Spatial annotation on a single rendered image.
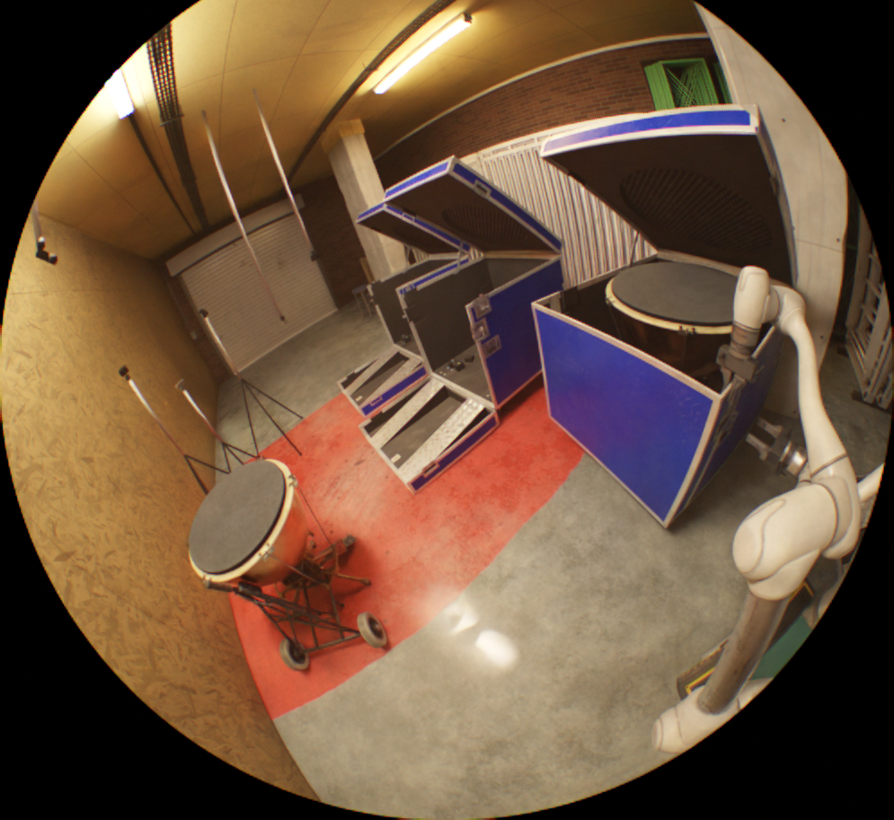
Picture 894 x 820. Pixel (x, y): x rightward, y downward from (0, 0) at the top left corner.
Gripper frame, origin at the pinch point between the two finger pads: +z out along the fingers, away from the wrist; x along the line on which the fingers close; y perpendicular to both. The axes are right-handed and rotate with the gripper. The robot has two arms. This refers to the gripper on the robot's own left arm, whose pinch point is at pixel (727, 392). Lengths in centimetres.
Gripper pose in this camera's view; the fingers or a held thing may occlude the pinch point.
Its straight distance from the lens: 105.9
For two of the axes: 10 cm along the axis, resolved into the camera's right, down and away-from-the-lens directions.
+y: -9.3, 2.7, -2.3
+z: 1.3, 8.7, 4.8
